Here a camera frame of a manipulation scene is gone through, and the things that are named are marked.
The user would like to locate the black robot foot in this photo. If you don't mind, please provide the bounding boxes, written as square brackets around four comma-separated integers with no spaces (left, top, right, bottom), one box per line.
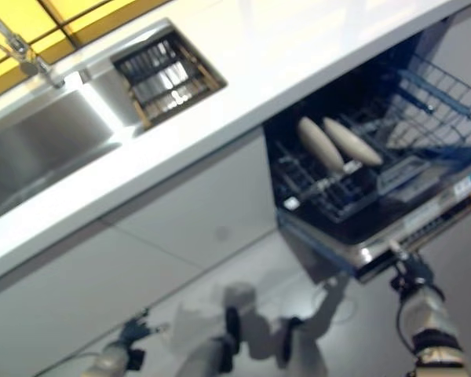
[277,315,306,347]
[224,305,243,351]

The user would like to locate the chrome kitchen faucet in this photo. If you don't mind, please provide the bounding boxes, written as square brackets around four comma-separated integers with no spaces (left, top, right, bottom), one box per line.
[0,5,67,89]

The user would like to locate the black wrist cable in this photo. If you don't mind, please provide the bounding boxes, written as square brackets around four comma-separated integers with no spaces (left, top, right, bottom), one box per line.
[393,297,418,355]

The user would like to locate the black dish drying rack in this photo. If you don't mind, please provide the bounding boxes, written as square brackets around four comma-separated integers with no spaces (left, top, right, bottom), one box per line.
[111,32,228,130]

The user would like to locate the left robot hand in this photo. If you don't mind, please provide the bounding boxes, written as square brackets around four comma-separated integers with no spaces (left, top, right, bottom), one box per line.
[119,309,170,350]

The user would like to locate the stainless steel sink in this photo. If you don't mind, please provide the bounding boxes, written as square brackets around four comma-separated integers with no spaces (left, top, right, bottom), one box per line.
[0,16,229,228]

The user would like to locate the open black dishwasher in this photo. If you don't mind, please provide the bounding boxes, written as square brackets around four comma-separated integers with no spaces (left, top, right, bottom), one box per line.
[261,33,471,284]

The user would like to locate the white cabinet door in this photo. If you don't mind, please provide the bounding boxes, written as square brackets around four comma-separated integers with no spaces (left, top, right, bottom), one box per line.
[0,222,206,377]
[112,130,280,276]

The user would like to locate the dark wire dishwasher rack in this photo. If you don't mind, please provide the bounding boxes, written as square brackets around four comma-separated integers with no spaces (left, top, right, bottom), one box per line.
[276,112,402,224]

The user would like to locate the large beige plate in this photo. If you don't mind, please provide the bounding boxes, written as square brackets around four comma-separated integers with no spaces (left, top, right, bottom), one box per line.
[297,116,346,174]

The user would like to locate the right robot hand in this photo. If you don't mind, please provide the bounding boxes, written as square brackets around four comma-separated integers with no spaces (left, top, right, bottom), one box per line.
[388,240,437,295]

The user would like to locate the small beige plate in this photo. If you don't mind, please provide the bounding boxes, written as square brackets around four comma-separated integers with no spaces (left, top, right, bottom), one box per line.
[322,116,385,167]

